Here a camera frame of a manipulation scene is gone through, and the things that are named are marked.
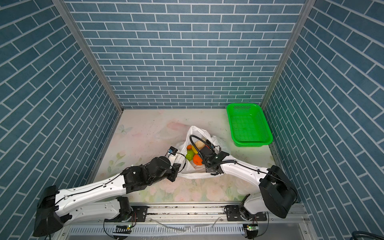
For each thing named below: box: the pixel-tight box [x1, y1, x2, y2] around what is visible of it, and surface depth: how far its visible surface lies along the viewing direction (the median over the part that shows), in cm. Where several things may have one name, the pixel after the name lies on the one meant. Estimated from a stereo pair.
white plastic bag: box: [173, 125, 231, 179], surface depth 80 cm
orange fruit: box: [193, 154, 203, 166], surface depth 89 cm
